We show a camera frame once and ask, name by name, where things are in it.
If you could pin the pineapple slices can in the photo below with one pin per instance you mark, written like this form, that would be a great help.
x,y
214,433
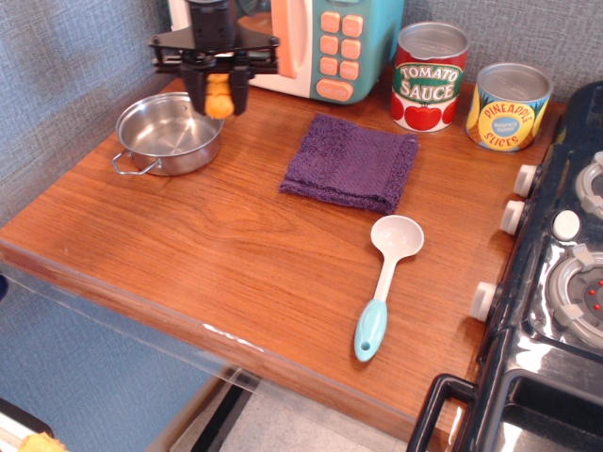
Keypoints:
x,y
508,105

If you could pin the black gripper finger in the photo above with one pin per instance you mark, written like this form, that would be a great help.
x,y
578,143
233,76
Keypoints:
x,y
195,83
239,85

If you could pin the white stove knob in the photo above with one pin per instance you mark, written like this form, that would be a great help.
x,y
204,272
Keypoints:
x,y
524,179
511,217
482,301

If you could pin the white spoon blue handle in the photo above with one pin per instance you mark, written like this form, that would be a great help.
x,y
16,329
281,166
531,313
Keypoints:
x,y
396,238

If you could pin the black toy stove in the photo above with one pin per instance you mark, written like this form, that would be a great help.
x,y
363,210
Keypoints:
x,y
539,386

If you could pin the orange plush item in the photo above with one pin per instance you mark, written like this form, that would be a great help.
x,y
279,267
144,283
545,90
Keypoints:
x,y
41,442

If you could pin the tomato sauce can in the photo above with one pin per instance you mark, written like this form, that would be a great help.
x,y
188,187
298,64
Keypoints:
x,y
428,75

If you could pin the toy microwave oven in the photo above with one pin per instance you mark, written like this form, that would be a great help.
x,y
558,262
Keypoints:
x,y
330,51

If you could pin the orange plush croissant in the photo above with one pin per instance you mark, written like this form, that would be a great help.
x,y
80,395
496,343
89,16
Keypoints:
x,y
218,99

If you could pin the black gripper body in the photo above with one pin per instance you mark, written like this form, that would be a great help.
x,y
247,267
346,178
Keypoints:
x,y
215,42

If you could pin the grey stove burner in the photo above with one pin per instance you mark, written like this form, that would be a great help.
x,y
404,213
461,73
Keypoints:
x,y
574,292
589,201

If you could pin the stainless steel pot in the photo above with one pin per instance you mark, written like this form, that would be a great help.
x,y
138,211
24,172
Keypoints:
x,y
164,135

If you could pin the purple folded cloth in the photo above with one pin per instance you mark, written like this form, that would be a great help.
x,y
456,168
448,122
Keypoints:
x,y
343,163

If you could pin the black oven door handle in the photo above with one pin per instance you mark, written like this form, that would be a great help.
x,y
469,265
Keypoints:
x,y
443,388

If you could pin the white round stove button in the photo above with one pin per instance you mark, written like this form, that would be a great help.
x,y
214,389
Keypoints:
x,y
566,225

